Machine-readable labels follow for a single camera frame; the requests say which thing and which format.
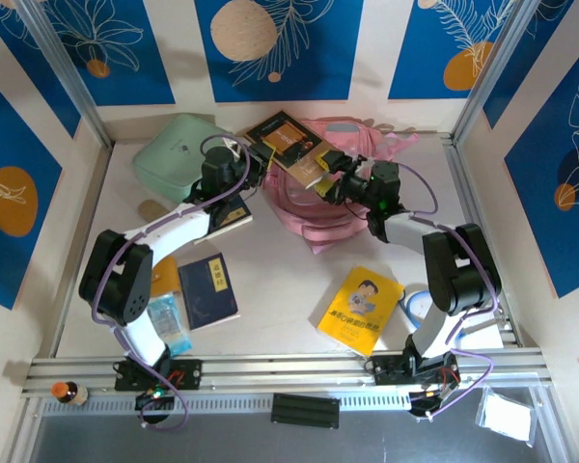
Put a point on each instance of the pink backpack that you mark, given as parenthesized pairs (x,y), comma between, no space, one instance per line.
(318,222)

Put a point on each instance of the brown scroll cover book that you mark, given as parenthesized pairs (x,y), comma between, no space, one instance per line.
(289,137)

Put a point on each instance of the blue book horizontal label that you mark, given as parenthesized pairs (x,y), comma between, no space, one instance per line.
(234,217)

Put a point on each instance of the yellow cartoon cover book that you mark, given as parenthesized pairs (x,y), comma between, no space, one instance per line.
(359,308)

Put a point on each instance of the blue book vertical yellow label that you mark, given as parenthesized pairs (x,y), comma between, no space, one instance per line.
(207,299)

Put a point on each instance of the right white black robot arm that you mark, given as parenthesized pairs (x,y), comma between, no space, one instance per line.
(463,275)

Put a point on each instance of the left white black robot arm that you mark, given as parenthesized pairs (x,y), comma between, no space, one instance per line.
(125,284)

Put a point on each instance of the mint green zip case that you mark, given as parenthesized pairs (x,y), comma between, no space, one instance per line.
(169,154)

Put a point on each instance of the blue stethoscope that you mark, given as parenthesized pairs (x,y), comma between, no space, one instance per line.
(404,308)

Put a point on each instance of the orange envelope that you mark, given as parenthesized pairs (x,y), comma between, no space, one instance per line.
(166,280)

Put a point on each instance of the blue plastic wipes packet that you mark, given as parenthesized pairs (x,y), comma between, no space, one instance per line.
(169,328)

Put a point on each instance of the small black controller board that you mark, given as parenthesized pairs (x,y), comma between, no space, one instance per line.
(434,398)
(154,399)

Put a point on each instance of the black slotted block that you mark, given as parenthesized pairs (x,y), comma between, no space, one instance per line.
(305,410)

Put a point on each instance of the perforated metal strip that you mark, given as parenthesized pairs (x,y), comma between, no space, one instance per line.
(231,402)

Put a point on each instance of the clear bag white contents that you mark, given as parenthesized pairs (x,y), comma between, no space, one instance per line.
(506,417)

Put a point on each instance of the brown bottle orange cap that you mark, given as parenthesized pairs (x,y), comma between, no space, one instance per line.
(70,393)

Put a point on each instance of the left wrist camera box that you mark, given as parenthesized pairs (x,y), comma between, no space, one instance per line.
(229,146)

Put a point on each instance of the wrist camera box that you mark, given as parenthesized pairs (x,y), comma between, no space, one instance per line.
(229,146)
(362,160)

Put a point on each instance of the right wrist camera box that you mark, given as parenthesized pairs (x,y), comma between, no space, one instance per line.
(362,160)

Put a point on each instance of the aluminium side rail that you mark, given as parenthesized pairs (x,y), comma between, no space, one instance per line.
(457,164)

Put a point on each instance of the aluminium corner post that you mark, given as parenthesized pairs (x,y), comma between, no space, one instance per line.
(499,58)
(63,62)

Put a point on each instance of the aluminium front rail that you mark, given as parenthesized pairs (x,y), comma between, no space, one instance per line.
(270,366)

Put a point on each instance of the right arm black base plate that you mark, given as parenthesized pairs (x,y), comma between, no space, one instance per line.
(386,371)

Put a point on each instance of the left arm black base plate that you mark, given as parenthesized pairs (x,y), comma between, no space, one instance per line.
(188,373)

